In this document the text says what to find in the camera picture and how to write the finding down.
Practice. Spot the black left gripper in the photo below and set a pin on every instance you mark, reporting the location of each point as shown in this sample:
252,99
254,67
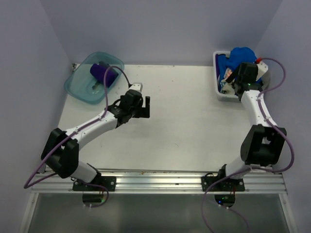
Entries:
143,112

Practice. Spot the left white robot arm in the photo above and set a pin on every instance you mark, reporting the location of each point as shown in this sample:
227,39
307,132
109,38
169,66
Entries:
61,152

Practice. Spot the white laundry basket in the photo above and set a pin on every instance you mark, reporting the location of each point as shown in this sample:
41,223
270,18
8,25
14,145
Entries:
224,97

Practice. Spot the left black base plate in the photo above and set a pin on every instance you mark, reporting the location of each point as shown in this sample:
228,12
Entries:
101,183

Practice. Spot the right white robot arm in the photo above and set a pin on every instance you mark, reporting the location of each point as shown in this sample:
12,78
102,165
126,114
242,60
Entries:
264,142

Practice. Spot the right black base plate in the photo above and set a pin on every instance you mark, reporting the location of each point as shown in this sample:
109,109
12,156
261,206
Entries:
227,185

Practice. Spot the patterned white cloth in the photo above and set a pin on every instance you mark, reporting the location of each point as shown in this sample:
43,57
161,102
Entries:
226,88

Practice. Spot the dark blue cloth in basket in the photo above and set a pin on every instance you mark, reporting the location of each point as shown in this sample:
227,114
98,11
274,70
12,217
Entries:
221,67

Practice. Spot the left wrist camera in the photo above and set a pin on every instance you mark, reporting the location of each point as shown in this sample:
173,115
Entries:
137,87

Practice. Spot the rolled dark grey towel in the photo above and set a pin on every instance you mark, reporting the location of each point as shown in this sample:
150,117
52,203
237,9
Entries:
103,64

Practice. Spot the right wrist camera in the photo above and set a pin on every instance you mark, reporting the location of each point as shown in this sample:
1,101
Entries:
262,69

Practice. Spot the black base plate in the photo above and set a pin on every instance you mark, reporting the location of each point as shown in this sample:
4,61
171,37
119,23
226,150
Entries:
227,185
101,183

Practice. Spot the teal translucent plastic bin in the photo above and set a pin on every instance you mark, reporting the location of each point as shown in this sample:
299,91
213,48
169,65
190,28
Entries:
83,86

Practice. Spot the grey cloth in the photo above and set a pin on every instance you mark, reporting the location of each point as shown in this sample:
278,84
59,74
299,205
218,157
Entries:
266,80

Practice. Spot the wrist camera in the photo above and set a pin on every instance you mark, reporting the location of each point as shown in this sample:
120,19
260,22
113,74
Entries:
262,69
137,87

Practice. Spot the blue towel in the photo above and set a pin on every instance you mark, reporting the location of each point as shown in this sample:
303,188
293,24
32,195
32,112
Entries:
241,55

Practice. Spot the aluminium mounting rail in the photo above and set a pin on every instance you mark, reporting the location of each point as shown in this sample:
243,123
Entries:
166,182

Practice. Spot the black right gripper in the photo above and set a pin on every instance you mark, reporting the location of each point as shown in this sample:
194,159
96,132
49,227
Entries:
233,75

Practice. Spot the rolled purple towel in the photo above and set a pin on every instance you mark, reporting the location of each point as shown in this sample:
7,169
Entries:
98,73

